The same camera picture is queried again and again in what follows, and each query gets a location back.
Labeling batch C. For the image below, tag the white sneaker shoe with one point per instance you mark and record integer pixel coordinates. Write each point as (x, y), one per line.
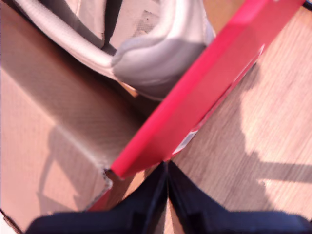
(151, 61)

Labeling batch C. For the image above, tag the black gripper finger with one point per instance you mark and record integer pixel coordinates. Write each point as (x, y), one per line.
(146, 207)
(187, 202)

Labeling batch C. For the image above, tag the red cardboard shoebox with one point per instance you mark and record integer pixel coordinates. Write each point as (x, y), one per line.
(195, 97)

